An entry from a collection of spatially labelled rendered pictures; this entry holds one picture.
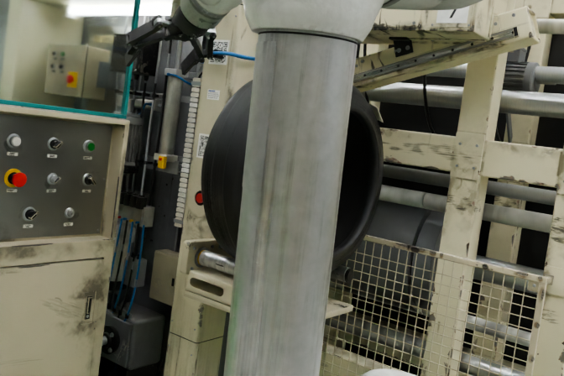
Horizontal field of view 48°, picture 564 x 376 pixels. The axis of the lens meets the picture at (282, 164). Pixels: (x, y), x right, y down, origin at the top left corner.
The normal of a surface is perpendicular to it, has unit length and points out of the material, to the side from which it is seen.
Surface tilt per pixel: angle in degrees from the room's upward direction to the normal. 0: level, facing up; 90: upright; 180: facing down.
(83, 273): 90
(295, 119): 92
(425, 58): 90
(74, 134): 90
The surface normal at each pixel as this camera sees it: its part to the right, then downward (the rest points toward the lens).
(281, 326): 0.05, 0.10
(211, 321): 0.79, 0.14
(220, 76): -0.59, -0.04
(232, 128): -0.50, -0.40
